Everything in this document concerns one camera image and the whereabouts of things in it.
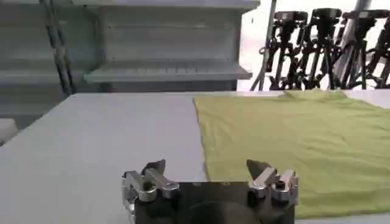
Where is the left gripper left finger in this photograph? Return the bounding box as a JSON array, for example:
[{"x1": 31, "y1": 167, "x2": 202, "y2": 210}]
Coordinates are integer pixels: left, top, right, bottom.
[{"x1": 121, "y1": 159, "x2": 180, "y2": 214}]

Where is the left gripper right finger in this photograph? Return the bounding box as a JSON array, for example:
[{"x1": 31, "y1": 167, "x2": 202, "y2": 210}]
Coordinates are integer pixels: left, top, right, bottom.
[{"x1": 246, "y1": 159, "x2": 299, "y2": 206}]

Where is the grey metal shelf rack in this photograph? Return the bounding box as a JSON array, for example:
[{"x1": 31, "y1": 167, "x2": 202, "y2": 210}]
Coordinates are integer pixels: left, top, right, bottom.
[{"x1": 71, "y1": 0, "x2": 261, "y2": 93}]

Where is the black camera tripod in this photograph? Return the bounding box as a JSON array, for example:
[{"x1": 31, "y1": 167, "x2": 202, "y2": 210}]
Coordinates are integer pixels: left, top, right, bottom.
[
  {"x1": 336, "y1": 9, "x2": 381, "y2": 90},
  {"x1": 303, "y1": 7, "x2": 344, "y2": 91},
  {"x1": 367, "y1": 24, "x2": 390, "y2": 89},
  {"x1": 258, "y1": 10, "x2": 309, "y2": 91}
]

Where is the green cloth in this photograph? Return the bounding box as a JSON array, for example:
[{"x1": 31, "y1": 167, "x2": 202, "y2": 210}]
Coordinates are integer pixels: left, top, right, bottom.
[{"x1": 193, "y1": 89, "x2": 390, "y2": 220}]

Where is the dark slanted pole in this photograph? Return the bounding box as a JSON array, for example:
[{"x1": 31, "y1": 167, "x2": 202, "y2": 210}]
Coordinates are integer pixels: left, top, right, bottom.
[{"x1": 38, "y1": 0, "x2": 77, "y2": 97}]

